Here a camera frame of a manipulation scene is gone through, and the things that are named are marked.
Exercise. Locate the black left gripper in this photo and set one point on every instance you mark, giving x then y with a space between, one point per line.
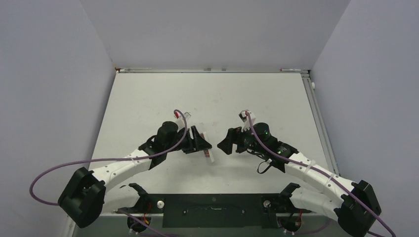
192 146

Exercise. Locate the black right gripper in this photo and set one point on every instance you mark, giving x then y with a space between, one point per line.
235 134

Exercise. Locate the white remote control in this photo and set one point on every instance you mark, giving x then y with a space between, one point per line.
208 152

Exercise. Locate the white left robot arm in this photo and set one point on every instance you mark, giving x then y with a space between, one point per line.
84 196

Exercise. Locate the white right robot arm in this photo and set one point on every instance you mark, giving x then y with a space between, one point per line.
353 205

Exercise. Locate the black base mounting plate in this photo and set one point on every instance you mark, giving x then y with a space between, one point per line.
217 210

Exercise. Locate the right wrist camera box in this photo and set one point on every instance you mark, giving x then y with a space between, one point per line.
247 118

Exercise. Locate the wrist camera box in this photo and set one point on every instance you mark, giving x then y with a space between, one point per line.
247 118
179 119

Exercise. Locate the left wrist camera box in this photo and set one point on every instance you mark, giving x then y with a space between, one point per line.
179 119

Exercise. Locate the aluminium rail right edge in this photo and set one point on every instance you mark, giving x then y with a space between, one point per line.
321 128

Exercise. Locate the aluminium rail edge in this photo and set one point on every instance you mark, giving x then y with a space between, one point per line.
209 70
321 128

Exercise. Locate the aluminium rail back edge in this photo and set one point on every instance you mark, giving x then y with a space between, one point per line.
209 70

